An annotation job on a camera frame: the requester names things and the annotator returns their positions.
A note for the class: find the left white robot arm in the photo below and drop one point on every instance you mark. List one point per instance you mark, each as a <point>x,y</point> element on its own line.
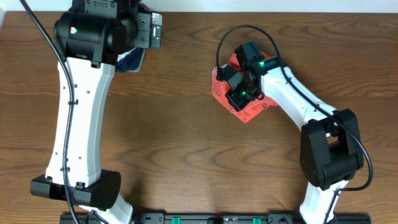
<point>89,44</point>

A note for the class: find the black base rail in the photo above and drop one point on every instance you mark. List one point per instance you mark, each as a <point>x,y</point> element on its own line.
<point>271,218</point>

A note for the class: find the red printed t-shirt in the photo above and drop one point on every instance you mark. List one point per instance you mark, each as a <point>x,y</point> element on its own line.
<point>219,89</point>

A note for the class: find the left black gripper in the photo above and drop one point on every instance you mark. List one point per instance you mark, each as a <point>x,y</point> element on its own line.
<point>143,30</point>

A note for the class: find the navy folded shirt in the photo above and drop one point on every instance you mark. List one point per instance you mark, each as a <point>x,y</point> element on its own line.
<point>130,61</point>

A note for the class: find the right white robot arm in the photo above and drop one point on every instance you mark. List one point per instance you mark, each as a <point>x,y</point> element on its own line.
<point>331,151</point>

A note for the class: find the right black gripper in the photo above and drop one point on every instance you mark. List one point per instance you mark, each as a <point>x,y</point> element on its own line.
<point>236,99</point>

